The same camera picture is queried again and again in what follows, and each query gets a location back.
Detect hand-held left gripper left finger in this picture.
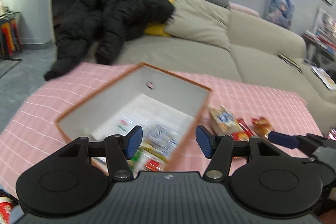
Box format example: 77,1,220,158
56,126,144,180

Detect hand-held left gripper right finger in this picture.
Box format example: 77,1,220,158
196,124,287,179

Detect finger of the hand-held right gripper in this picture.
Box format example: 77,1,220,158
304,132,336,147
268,131,316,154

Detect yellow white snack packet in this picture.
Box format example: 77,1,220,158
139,143,168,161

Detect small green packet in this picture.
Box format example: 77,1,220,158
131,148,148,172

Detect orange red chip packet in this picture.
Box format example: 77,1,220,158
251,116,277,140

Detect long white grey packet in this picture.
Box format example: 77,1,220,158
116,115,182,159

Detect clear packet with red label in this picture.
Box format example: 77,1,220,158
143,159,169,172

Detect orange cardboard box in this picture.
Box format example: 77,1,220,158
55,62,214,172

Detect white blue biscuit packet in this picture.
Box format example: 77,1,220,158
208,105,240,136

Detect red snack packet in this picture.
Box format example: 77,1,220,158
232,117,256,159

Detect white yellow magazine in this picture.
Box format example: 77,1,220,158
311,65,336,91

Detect dark book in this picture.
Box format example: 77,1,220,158
278,52,304,74

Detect beige sofa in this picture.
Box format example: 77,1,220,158
115,0,336,136

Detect pink checked tablecloth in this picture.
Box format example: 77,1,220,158
0,62,324,199

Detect shelf of books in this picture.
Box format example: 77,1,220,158
301,7,336,67

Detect yellow cushion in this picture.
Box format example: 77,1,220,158
142,0,177,38

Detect beige pillow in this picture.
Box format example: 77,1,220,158
165,0,232,52

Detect black puffer jacket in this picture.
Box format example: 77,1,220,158
44,0,175,82

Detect anime print pillow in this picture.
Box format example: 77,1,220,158
265,0,296,31

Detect pink blanket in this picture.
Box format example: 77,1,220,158
228,2,261,18

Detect stacked colourful stools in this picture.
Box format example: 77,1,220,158
0,17,23,60

